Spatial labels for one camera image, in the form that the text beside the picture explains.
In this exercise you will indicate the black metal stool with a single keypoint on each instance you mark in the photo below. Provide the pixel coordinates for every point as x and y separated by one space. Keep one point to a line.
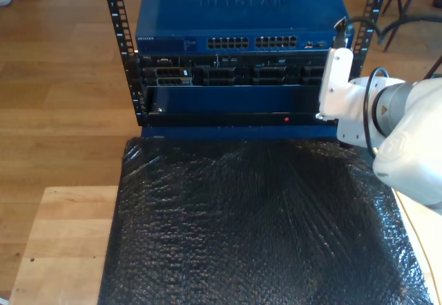
414 17

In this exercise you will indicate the black rack server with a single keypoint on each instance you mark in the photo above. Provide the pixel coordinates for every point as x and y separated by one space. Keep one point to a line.
241 74

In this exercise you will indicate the black bubble wrap mat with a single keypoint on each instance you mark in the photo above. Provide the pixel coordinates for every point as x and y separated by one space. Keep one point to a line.
224 232

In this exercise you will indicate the blue network switch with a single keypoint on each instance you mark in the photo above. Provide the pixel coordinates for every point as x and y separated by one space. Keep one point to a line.
241 11

